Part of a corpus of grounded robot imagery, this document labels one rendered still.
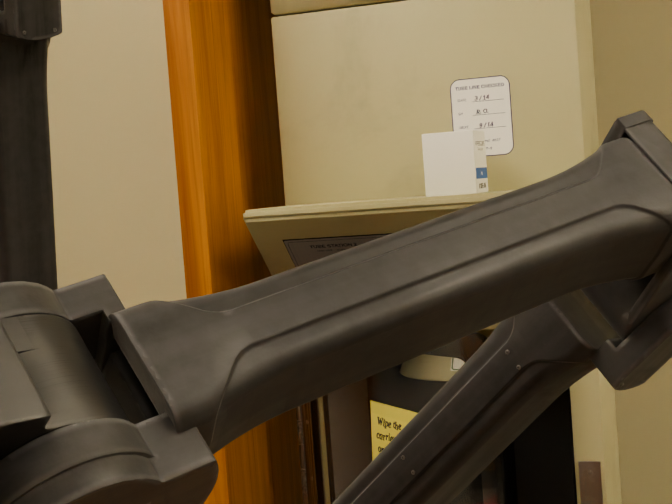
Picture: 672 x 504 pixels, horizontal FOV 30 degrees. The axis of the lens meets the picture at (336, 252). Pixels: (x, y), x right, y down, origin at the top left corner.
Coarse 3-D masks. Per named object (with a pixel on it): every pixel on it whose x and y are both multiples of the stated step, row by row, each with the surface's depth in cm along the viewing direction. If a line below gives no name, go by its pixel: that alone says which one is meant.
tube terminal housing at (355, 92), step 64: (448, 0) 126; (512, 0) 124; (576, 0) 123; (320, 64) 131; (384, 64) 129; (448, 64) 127; (512, 64) 125; (576, 64) 123; (320, 128) 132; (384, 128) 129; (448, 128) 127; (576, 128) 123; (320, 192) 132; (384, 192) 130; (576, 384) 125; (576, 448) 125
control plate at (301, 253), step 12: (288, 240) 124; (300, 240) 124; (312, 240) 123; (324, 240) 123; (336, 240) 123; (348, 240) 122; (360, 240) 122; (288, 252) 125; (300, 252) 125; (312, 252) 125; (324, 252) 124; (336, 252) 124; (300, 264) 126
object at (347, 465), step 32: (448, 352) 112; (352, 384) 125; (384, 384) 121; (416, 384) 117; (320, 416) 131; (352, 416) 126; (320, 448) 131; (352, 448) 126; (320, 480) 132; (352, 480) 127; (480, 480) 110
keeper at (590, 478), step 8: (584, 464) 125; (592, 464) 125; (600, 464) 125; (584, 472) 125; (592, 472) 125; (600, 472) 125; (584, 480) 125; (592, 480) 125; (600, 480) 125; (584, 488) 125; (592, 488) 125; (600, 488) 125; (584, 496) 125; (592, 496) 125; (600, 496) 125
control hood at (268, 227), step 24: (504, 192) 114; (264, 216) 122; (288, 216) 122; (312, 216) 121; (336, 216) 120; (360, 216) 119; (384, 216) 119; (408, 216) 118; (432, 216) 117; (264, 240) 125; (288, 264) 127
